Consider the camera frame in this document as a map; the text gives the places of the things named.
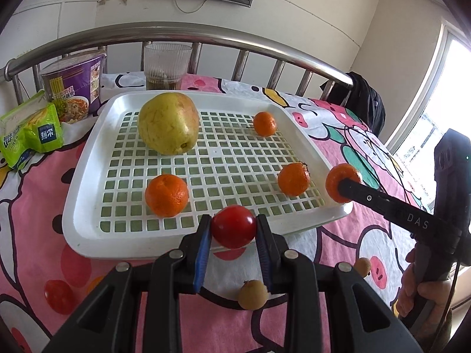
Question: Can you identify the clear ribbed plastic cup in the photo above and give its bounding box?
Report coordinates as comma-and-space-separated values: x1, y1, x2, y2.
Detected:
144, 42, 193, 90

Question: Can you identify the purple instant noodle cup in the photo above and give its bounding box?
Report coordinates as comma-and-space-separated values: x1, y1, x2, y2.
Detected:
40, 50, 106, 124

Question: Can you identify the red cherry tomato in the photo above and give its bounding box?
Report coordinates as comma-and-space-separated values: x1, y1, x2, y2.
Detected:
44, 280, 77, 315
211, 205, 256, 249

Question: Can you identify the large yellow pear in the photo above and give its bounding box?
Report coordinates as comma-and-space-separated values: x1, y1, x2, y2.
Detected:
137, 92, 200, 155

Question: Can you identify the large orange tangerine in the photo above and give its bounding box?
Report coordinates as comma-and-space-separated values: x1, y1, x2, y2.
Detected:
253, 111, 277, 137

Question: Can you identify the green snack packet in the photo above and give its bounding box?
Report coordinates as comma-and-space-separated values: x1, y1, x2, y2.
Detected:
1, 90, 64, 170

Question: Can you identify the brown longan fruit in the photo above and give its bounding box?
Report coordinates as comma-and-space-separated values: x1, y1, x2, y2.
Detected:
354, 257, 372, 278
237, 280, 269, 311

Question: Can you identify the person's right hand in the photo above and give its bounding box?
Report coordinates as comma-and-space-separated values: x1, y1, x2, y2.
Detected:
396, 249, 452, 324

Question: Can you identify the white perforated plastic tray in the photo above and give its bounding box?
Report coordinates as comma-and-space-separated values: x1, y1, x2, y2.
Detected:
62, 91, 352, 260

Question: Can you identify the steel bed headboard rail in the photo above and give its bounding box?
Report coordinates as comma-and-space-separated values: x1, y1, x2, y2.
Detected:
1, 21, 353, 103

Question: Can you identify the medium orange tangerine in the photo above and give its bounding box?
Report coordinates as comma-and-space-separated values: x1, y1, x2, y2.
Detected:
278, 162, 311, 197

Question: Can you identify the black jacket on rail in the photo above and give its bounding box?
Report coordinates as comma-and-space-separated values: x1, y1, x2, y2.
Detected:
323, 71, 386, 136

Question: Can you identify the small tangerine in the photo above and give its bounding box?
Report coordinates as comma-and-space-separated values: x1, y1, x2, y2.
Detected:
86, 276, 104, 294
145, 174, 189, 218

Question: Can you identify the pink cartoon bed sheet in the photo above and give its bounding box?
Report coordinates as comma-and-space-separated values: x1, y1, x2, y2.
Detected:
1, 76, 421, 352

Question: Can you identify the orange tangerine under gripper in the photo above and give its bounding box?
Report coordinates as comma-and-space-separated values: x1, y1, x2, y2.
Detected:
325, 163, 362, 204

